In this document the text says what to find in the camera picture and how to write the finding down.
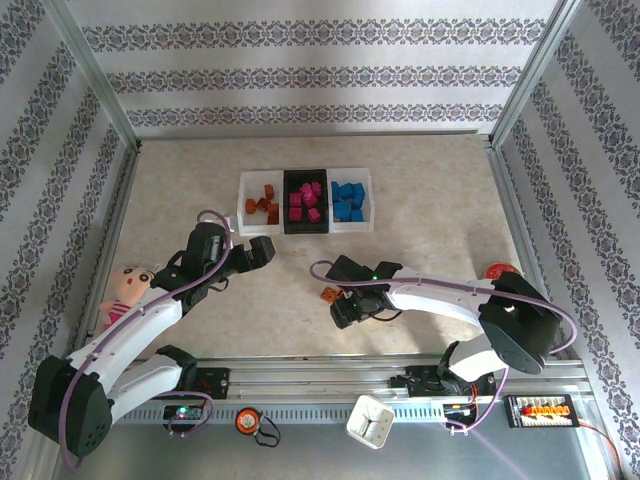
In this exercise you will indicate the orange lego brick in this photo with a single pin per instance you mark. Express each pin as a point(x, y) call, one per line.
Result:
point(250, 205)
point(270, 190)
point(262, 203)
point(273, 209)
point(272, 219)
point(328, 294)

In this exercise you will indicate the blue lego brick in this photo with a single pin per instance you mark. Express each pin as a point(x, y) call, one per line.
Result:
point(346, 192)
point(357, 216)
point(340, 209)
point(336, 189)
point(356, 202)
point(358, 190)

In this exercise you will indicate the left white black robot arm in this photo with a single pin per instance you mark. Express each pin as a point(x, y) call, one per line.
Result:
point(135, 330)

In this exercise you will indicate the black plastic container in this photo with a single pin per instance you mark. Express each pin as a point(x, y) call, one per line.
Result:
point(306, 227)

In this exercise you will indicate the white plastic container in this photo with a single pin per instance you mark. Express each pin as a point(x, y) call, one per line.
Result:
point(369, 200)
point(252, 182)

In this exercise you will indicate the pink plush doll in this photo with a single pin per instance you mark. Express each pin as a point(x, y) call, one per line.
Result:
point(125, 287)

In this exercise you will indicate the white square clock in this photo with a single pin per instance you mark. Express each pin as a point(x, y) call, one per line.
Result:
point(370, 420)

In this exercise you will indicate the small circuit board with LEDs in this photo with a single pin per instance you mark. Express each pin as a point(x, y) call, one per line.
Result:
point(192, 414)

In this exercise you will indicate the red round tin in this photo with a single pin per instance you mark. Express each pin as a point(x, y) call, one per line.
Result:
point(497, 271)

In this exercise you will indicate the grey metal panel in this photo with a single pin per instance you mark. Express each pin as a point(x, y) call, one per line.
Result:
point(200, 460)

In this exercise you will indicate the black power distribution board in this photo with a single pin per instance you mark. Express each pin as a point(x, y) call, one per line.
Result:
point(542, 411)

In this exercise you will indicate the wide aluminium frame rail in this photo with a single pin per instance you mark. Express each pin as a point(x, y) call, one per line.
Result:
point(310, 380)

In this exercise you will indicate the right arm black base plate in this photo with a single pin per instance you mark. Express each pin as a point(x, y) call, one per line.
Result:
point(415, 385)

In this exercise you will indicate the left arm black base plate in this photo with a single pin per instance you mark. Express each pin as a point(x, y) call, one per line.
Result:
point(217, 382)

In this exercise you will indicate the aluminium side rail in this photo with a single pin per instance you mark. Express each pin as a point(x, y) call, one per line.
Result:
point(520, 225)
point(114, 225)

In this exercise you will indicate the thin aluminium rail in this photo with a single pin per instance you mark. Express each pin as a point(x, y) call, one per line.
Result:
point(300, 134)

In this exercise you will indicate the aluminium frame post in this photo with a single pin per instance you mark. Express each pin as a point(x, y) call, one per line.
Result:
point(96, 75)
point(533, 75)

